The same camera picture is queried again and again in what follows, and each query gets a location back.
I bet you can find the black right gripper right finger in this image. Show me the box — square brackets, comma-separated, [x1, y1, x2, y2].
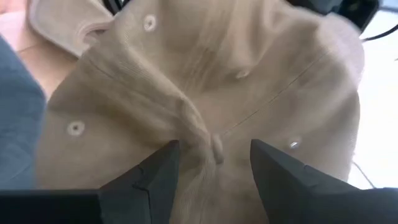
[250, 139, 361, 224]

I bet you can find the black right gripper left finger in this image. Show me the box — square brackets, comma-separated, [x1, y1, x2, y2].
[99, 139, 181, 224]

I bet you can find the tan baseball cap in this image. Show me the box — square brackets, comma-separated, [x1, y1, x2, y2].
[27, 0, 114, 58]
[35, 0, 366, 224]

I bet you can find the blue denim baseball cap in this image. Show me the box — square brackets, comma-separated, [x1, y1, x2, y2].
[0, 35, 47, 190]

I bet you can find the thin black cable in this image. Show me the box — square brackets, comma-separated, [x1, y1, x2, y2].
[360, 24, 398, 43]

